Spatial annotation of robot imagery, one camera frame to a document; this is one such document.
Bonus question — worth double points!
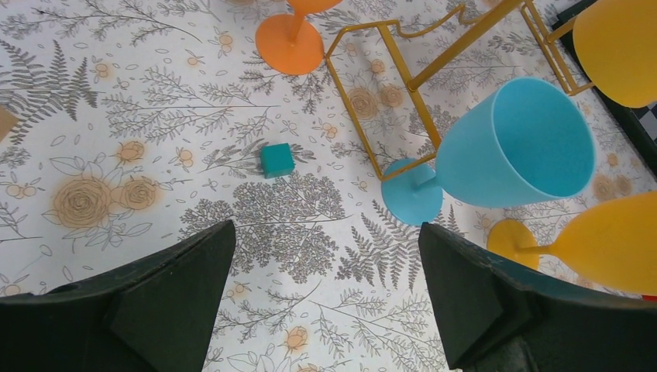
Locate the yellow plastic wine glass front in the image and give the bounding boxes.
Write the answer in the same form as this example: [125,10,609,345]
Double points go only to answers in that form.
[487,191,656,296]

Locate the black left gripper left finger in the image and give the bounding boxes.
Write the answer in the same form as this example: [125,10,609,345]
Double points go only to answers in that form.
[1,220,236,371]

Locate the floral patterned table mat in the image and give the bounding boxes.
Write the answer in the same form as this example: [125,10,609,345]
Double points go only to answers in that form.
[1,1,656,371]

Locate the gold wire wine glass rack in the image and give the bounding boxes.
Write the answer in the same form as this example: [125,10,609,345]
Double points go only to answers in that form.
[325,0,594,182]

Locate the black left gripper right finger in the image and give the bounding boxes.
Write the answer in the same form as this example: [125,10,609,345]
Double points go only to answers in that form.
[418,223,656,371]

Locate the yellow plastic wine glass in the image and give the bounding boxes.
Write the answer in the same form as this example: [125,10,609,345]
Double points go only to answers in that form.
[573,0,656,108]
[487,191,656,296]

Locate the orange plastic wine glass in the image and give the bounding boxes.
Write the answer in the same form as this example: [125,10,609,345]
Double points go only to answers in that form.
[255,0,341,75]

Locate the blue plastic wine glass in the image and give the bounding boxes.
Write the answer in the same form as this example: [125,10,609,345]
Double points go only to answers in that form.
[381,77,596,226]

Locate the small teal cube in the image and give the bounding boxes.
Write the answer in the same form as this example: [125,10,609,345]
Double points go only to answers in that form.
[260,143,295,179]

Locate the black white checkerboard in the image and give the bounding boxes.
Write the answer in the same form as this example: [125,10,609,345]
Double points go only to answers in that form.
[550,0,656,178]

